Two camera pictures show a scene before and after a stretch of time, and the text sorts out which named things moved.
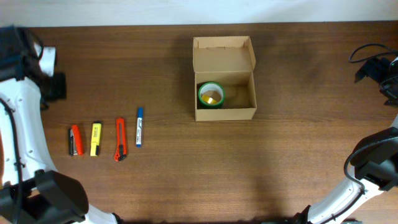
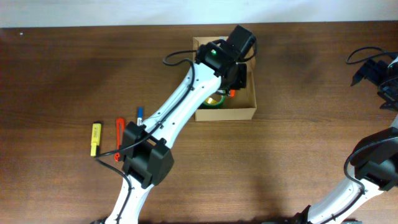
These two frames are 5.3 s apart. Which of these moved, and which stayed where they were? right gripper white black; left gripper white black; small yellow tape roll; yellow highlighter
Moved: left gripper white black
Stayed: small yellow tape roll; right gripper white black; yellow highlighter
